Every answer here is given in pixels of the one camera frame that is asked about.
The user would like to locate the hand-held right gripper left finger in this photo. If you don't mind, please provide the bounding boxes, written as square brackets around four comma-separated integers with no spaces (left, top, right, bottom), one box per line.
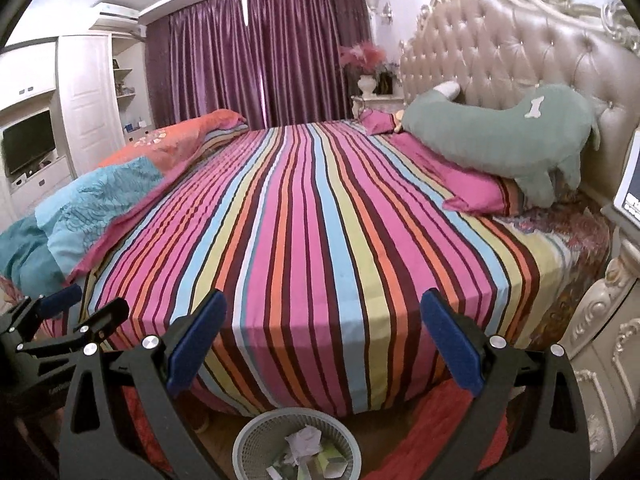
[59,289,228,480]

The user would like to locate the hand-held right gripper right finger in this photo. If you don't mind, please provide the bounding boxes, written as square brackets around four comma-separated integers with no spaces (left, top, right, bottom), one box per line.
[420,287,593,480]

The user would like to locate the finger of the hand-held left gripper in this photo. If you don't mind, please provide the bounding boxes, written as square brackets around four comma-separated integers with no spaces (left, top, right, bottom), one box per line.
[15,297,131,362]
[0,284,83,343]

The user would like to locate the white plastic mesh waste basket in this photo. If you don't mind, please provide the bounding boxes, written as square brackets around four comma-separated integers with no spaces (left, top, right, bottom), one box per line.
[232,407,362,480]

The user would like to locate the large white paper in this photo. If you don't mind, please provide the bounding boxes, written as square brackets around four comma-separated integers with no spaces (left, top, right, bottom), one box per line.
[284,425,322,461]

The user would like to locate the blue patterned blanket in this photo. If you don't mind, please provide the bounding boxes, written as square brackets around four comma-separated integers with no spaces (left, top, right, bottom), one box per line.
[0,156,166,296]

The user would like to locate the striped colourful bed sheet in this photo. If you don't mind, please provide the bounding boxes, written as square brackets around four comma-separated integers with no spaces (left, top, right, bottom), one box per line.
[75,120,546,418]

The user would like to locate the floral patterned mattress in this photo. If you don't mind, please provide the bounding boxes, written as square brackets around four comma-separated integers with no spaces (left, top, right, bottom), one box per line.
[500,195,613,351]

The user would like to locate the black television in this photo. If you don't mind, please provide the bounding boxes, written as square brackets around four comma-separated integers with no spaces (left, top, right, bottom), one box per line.
[1,109,57,176]

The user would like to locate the ornate cream nightstand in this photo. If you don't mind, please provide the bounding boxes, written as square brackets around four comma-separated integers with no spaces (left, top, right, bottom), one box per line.
[560,215,640,480]

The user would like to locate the large pink pillow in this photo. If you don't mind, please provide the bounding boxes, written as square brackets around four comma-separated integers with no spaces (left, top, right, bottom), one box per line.
[390,132,526,216]

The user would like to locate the orange floral duvet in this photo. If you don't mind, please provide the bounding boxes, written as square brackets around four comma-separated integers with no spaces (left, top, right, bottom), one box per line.
[97,109,248,173]

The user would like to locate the white wardrobe cabinet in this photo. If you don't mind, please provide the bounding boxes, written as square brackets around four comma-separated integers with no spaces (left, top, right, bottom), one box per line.
[0,32,151,231]

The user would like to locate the green dog-shaped plush pillow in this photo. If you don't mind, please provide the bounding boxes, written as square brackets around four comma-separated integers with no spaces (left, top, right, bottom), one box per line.
[400,80,601,208]

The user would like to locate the small pink pillow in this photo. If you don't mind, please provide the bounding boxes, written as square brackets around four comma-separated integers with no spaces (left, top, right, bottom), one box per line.
[361,109,401,135]

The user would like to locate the open laptop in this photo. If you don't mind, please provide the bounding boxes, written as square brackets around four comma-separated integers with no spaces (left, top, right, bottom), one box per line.
[614,130,640,226]

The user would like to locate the small cream bedside table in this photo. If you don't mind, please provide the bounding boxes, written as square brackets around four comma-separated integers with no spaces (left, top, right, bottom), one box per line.
[350,94,405,119]

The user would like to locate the purple curtain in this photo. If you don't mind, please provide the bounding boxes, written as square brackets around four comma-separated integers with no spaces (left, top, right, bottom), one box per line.
[145,0,266,131]
[247,0,378,123]

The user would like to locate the white air conditioner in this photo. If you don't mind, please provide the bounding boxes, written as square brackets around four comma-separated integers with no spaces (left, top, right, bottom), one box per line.
[97,2,146,28]

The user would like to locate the pink feather flowers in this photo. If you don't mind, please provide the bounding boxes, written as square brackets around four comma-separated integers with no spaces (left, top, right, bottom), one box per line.
[339,44,387,77]

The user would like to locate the tufted beige ornate headboard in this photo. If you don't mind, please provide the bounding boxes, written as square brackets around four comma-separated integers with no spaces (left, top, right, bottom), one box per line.
[400,0,640,196]

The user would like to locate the wall lamp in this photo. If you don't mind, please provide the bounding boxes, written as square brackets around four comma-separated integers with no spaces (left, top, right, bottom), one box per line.
[364,0,393,25]

